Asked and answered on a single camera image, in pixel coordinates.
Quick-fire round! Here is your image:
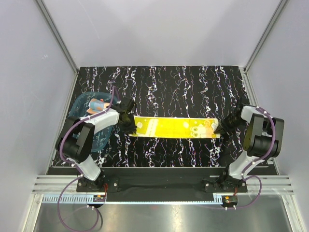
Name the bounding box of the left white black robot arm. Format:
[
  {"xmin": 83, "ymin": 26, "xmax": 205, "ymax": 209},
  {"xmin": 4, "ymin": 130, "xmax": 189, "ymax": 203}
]
[{"xmin": 56, "ymin": 98, "xmax": 137, "ymax": 191}]

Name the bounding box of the orange polka dot towel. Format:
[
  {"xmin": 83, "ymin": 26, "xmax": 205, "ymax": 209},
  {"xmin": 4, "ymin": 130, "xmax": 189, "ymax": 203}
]
[{"xmin": 86, "ymin": 98, "xmax": 110, "ymax": 115}]

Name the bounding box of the left aluminium frame post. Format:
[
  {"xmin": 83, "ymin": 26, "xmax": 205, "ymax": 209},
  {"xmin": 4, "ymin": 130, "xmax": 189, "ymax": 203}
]
[{"xmin": 34, "ymin": 0, "xmax": 79, "ymax": 75}]

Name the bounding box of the aluminium front rail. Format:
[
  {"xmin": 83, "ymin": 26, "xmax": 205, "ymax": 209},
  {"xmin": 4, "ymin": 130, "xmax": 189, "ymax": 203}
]
[{"xmin": 32, "ymin": 175, "xmax": 294, "ymax": 205}]

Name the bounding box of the black marbled table mat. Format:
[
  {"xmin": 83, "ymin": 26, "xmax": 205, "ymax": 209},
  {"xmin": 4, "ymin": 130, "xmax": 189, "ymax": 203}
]
[{"xmin": 70, "ymin": 65, "xmax": 248, "ymax": 167}]

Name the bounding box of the left small connector box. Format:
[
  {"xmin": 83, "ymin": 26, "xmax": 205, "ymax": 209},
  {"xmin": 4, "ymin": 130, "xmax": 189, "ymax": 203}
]
[{"xmin": 93, "ymin": 194, "xmax": 107, "ymax": 203}]

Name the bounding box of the aluminium frame post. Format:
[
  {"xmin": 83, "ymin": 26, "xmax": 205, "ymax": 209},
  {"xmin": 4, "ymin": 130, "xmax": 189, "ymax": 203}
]
[
  {"xmin": 34, "ymin": 0, "xmax": 79, "ymax": 75},
  {"xmin": 243, "ymin": 0, "xmax": 289, "ymax": 73}
]

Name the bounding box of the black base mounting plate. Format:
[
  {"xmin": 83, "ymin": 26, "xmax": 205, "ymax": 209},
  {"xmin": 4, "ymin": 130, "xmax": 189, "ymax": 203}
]
[{"xmin": 77, "ymin": 167, "xmax": 248, "ymax": 193}]

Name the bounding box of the blue transparent plastic bin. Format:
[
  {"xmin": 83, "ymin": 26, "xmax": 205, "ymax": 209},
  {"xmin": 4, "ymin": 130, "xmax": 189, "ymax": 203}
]
[{"xmin": 59, "ymin": 92, "xmax": 119, "ymax": 152}]

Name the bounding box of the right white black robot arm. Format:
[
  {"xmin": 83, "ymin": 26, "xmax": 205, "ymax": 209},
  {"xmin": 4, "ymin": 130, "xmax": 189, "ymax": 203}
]
[{"xmin": 214, "ymin": 103, "xmax": 284, "ymax": 192}]

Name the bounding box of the right aluminium frame post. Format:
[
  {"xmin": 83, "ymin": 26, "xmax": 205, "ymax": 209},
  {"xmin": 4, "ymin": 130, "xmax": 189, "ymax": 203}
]
[{"xmin": 243, "ymin": 0, "xmax": 289, "ymax": 73}]

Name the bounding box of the yellow cream towel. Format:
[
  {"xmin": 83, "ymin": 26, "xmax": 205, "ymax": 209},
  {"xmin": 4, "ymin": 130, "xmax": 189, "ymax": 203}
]
[{"xmin": 130, "ymin": 116, "xmax": 221, "ymax": 139}]

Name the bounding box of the right orange connector box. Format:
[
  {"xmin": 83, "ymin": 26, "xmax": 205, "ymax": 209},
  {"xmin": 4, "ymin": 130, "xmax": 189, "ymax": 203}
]
[{"xmin": 223, "ymin": 195, "xmax": 238, "ymax": 206}]

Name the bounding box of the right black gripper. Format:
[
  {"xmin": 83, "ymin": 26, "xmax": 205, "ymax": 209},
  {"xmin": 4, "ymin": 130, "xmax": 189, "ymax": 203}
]
[{"xmin": 216, "ymin": 114, "xmax": 247, "ymax": 135}]

